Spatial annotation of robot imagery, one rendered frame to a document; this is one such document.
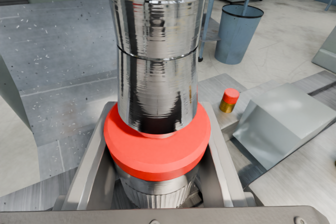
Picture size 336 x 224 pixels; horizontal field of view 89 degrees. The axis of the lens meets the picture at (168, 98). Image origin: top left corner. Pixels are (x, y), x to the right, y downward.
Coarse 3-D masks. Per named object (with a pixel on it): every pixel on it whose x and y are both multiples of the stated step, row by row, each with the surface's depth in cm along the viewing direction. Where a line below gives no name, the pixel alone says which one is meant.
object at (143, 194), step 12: (120, 168) 7; (192, 168) 7; (132, 180) 7; (144, 180) 7; (168, 180) 7; (180, 180) 7; (192, 180) 9; (132, 192) 8; (144, 192) 8; (156, 192) 7; (168, 192) 8; (180, 192) 8; (144, 204) 9; (156, 204) 9; (168, 204) 9; (180, 204) 10
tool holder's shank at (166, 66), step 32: (128, 0) 3; (160, 0) 3; (192, 0) 4; (128, 32) 4; (160, 32) 4; (192, 32) 4; (128, 64) 5; (160, 64) 4; (192, 64) 5; (128, 96) 5; (160, 96) 5; (192, 96) 6; (160, 128) 6
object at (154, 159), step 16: (112, 112) 8; (112, 128) 7; (128, 128) 7; (192, 128) 7; (208, 128) 7; (112, 144) 7; (128, 144) 7; (144, 144) 7; (160, 144) 7; (176, 144) 7; (192, 144) 7; (128, 160) 6; (144, 160) 6; (160, 160) 6; (176, 160) 6; (192, 160) 6; (144, 176) 6; (160, 176) 6; (176, 176) 7
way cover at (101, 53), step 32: (96, 0) 35; (0, 32) 30; (32, 32) 32; (64, 32) 34; (96, 32) 36; (32, 64) 33; (64, 64) 35; (96, 64) 37; (32, 96) 34; (64, 96) 35; (96, 96) 38; (32, 128) 33; (64, 128) 35; (64, 160) 33
